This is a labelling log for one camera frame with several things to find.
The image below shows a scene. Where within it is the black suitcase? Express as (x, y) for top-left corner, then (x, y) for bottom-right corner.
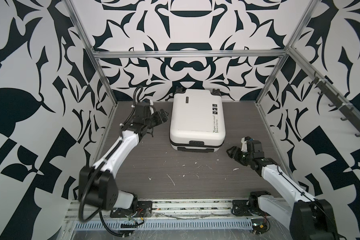
(169, 87), (226, 153)

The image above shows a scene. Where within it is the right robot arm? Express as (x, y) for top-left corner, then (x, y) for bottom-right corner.
(227, 137), (342, 240)

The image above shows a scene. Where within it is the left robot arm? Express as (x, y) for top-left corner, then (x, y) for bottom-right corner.
(78, 86), (168, 238)

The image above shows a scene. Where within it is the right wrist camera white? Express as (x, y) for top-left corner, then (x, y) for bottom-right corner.
(241, 137), (252, 153)

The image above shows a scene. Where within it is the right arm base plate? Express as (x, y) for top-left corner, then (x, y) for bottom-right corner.
(231, 200), (259, 217)

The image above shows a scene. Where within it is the white slotted cable duct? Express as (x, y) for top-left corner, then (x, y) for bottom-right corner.
(71, 218), (254, 231)

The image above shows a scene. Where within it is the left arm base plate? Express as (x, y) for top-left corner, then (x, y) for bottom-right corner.
(110, 201), (153, 218)

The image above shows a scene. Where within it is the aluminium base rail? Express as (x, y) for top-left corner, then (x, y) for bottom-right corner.
(62, 197), (319, 221)

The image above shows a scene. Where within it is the wall hook rack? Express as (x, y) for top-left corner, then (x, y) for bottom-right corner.
(308, 72), (360, 138)

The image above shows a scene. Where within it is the aluminium cage frame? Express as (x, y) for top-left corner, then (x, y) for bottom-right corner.
(61, 0), (360, 199)

